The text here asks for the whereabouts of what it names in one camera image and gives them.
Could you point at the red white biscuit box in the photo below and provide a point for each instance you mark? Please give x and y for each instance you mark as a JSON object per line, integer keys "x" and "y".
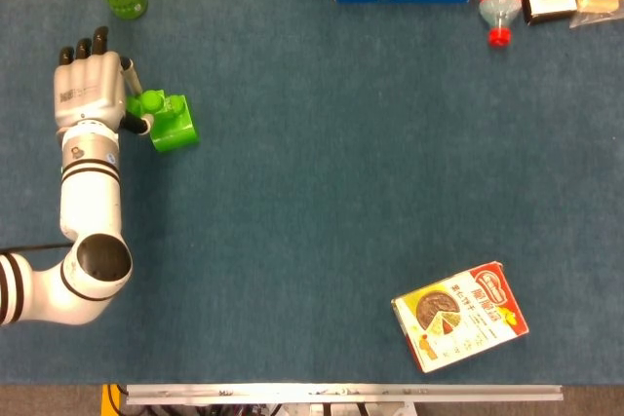
{"x": 458, "y": 318}

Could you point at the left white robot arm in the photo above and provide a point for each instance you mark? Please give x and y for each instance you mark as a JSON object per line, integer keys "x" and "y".
{"x": 90, "y": 201}

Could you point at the blue felt table cloth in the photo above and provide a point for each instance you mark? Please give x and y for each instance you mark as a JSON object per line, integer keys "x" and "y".
{"x": 312, "y": 167}

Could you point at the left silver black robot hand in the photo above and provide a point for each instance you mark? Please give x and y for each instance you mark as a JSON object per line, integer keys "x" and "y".
{"x": 88, "y": 89}

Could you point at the large green toy block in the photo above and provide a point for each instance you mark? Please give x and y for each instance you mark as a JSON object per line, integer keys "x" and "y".
{"x": 178, "y": 131}

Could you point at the aluminium frame rail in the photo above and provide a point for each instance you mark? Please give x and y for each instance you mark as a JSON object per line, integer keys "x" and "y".
{"x": 341, "y": 392}

